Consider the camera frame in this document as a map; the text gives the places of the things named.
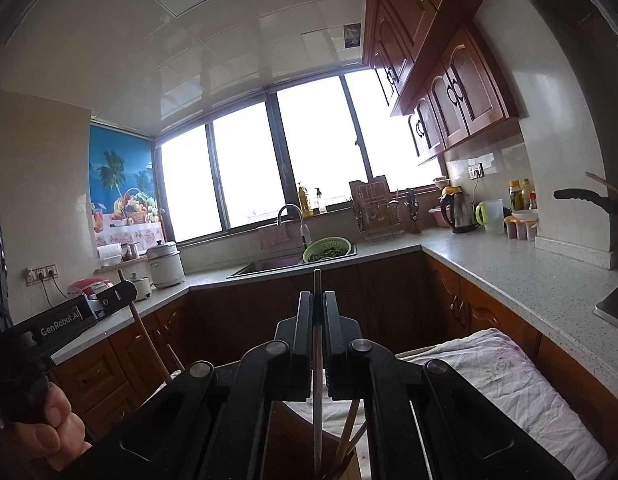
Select green colander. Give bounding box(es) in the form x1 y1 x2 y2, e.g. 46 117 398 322
303 236 352 263

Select floral white tablecloth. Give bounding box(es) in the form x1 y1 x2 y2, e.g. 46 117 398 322
288 327 610 480

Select red white rice cooker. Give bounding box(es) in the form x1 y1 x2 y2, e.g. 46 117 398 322
67 276 113 318

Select small white pot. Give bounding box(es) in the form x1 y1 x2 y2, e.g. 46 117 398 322
129 273 152 301

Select black wok with lid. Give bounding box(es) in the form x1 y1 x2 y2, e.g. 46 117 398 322
553 171 618 216

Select upper wooden wall cabinets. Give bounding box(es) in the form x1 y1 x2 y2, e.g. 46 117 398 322
362 0 519 162

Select light bamboo chopstick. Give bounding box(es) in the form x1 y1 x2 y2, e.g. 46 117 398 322
129 299 171 384

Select fruit poster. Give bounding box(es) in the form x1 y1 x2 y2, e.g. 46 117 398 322
88 126 165 254

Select dish drying rack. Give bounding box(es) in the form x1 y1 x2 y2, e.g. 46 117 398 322
349 176 402 240

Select steel electric kettle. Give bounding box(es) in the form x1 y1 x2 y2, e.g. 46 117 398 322
439 185 478 234

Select kitchen faucet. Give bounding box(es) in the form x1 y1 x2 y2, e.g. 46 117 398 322
275 202 313 250

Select green white pitcher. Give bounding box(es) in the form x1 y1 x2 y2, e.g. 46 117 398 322
475 198 504 235

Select left hand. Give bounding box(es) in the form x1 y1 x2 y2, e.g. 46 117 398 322
0 382 92 471

